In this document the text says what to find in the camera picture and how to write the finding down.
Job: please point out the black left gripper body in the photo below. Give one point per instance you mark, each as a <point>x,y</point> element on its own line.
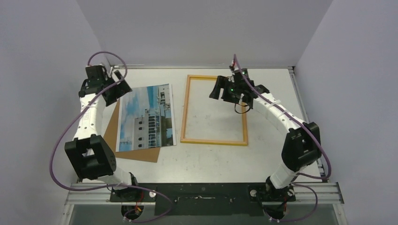
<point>117,91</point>

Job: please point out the sky and building photo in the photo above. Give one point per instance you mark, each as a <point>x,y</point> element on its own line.
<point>146,119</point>

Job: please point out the yellow wooden picture frame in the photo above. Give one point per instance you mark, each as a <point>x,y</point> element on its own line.
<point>209,121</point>

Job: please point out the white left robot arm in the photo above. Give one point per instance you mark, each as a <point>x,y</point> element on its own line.
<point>90,155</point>

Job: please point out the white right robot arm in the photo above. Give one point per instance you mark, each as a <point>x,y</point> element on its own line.
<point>302,140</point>

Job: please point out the brown cardboard backing board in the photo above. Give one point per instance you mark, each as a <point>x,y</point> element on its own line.
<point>110,136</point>

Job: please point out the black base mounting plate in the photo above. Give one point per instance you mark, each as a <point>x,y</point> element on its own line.
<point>207,199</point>

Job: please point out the aluminium rail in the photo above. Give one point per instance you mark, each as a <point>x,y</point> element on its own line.
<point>327,193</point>

